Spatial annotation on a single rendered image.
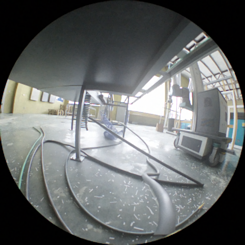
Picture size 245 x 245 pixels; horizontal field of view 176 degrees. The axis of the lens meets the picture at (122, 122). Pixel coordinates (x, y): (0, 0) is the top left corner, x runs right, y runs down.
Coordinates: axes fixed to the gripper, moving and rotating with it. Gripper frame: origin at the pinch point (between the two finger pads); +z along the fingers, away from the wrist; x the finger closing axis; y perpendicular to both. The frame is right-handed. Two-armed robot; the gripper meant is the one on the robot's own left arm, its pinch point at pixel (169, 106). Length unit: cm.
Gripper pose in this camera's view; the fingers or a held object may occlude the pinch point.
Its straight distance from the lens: 185.7
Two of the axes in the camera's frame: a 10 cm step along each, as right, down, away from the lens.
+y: 0.9, -4.3, 9.0
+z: 0.2, 9.0, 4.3
